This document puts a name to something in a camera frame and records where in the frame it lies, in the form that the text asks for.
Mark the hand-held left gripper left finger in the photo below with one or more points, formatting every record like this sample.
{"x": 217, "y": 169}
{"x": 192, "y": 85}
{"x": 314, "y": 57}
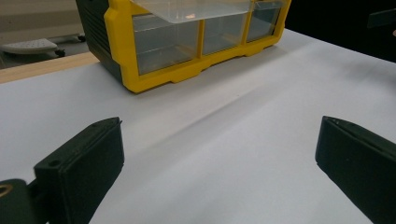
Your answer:
{"x": 84, "y": 165}

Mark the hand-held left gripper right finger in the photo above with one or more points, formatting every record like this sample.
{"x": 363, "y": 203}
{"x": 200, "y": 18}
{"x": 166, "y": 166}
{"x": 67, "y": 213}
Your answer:
{"x": 358, "y": 161}

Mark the yellow black drawer cabinet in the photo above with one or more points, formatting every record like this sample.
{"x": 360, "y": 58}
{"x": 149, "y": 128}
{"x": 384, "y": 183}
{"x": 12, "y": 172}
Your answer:
{"x": 124, "y": 49}

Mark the clear plastic drawer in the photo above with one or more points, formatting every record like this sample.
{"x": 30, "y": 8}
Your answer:
{"x": 193, "y": 9}

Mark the white chair base with casters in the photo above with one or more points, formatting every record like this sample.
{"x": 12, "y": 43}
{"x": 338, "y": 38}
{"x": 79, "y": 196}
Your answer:
{"x": 31, "y": 46}

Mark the white table cover sheet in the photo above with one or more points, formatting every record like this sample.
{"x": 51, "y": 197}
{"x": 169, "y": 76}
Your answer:
{"x": 218, "y": 140}

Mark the dark object at room edge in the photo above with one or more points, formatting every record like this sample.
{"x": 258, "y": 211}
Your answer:
{"x": 381, "y": 18}

